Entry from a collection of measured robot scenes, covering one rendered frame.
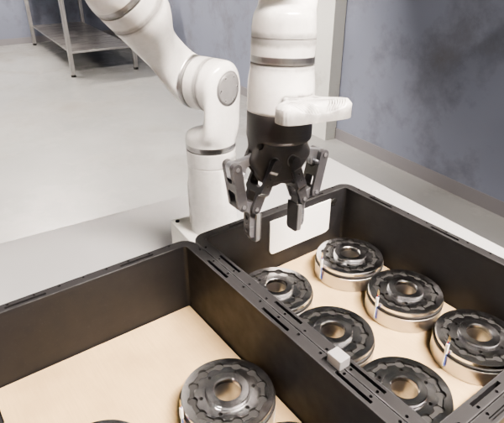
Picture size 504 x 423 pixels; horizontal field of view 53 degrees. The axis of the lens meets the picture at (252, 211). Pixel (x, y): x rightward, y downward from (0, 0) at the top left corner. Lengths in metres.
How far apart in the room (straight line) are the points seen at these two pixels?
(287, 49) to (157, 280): 0.34
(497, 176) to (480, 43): 0.68
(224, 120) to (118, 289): 0.37
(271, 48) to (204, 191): 0.45
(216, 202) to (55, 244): 0.41
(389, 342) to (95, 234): 0.73
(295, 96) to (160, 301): 0.34
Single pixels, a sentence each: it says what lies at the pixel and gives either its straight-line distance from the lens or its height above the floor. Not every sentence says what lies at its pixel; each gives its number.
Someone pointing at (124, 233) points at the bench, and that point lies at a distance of 1.17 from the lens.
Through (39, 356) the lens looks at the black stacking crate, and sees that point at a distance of 0.68.
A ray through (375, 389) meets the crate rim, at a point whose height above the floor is 0.93.
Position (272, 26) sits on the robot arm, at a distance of 0.53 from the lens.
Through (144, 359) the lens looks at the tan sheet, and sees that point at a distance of 0.66.
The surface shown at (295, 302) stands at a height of 0.86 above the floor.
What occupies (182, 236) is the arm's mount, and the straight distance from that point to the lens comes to 1.00.
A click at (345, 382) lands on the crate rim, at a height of 0.92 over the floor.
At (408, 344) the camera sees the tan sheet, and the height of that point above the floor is 0.83.
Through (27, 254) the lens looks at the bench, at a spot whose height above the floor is 0.70.
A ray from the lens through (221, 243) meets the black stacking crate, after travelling 0.71.
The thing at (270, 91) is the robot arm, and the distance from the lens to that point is 0.54.
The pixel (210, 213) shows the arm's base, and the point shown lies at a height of 0.83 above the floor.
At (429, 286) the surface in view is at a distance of 0.76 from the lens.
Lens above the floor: 1.29
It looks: 29 degrees down
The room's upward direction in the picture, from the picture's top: straight up
